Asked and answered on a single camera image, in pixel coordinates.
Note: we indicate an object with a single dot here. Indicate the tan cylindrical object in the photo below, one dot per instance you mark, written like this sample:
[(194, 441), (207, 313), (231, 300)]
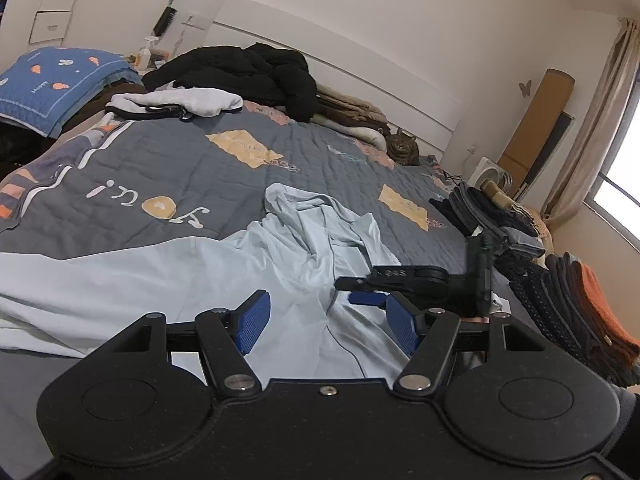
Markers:
[(497, 194)]

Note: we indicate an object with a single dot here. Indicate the clothes stack with orange towel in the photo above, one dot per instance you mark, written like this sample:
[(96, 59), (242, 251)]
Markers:
[(575, 310)]

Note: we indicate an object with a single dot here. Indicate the white bottle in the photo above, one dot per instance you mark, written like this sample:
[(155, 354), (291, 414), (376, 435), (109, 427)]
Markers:
[(144, 57)]

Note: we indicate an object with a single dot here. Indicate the butterfly wall sticker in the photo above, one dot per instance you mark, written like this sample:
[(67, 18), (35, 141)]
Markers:
[(524, 87)]

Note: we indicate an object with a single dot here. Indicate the folded brown blankets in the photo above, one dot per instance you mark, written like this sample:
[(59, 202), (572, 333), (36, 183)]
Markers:
[(350, 110)]

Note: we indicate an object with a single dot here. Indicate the dark bedside table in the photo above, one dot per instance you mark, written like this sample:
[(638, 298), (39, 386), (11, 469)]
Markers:
[(20, 150)]

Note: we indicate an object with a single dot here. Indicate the beige curtain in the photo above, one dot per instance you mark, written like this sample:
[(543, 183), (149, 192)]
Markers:
[(600, 125)]

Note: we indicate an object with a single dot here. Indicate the window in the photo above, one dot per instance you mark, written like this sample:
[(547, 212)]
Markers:
[(620, 195)]

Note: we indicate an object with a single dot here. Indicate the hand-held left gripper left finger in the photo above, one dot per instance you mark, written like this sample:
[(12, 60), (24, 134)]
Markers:
[(252, 320)]

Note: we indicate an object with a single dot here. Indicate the dark flat panel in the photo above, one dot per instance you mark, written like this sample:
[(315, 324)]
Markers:
[(552, 155)]

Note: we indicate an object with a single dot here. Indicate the tabby cat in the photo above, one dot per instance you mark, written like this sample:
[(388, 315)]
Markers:
[(402, 147)]

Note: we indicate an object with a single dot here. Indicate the white and grey garment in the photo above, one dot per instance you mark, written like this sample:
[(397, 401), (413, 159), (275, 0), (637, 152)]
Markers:
[(200, 100)]

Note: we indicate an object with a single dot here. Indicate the white wardrobe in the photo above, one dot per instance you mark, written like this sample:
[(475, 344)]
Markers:
[(50, 25)]

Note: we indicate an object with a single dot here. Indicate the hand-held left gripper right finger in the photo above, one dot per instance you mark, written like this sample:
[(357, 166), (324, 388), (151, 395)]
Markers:
[(402, 325)]

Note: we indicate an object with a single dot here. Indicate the white headboard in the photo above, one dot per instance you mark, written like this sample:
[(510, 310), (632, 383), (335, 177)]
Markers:
[(350, 50)]

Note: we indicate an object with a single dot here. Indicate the grey printed bed quilt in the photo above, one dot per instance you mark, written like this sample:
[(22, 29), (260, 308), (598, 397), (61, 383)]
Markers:
[(200, 170)]

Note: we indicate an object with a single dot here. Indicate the white fan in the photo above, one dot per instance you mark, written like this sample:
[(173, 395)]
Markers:
[(482, 172)]

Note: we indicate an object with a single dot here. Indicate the light blue hooded jacket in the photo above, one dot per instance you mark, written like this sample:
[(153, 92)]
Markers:
[(175, 285)]

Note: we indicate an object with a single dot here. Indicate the black puffer jacket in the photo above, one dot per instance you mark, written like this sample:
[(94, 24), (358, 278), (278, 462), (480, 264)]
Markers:
[(240, 70)]

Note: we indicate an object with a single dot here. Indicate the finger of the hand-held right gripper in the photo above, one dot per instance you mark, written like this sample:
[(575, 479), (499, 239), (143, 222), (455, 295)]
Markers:
[(367, 298), (400, 277)]

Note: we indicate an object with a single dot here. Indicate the black hairbrush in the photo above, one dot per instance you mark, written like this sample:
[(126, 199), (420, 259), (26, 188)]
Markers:
[(162, 22)]

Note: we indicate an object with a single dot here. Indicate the stack of dark folded clothes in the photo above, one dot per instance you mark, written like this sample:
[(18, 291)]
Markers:
[(480, 210)]

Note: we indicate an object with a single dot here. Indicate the blue printed pillow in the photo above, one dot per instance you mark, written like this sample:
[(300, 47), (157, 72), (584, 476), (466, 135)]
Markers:
[(50, 85)]

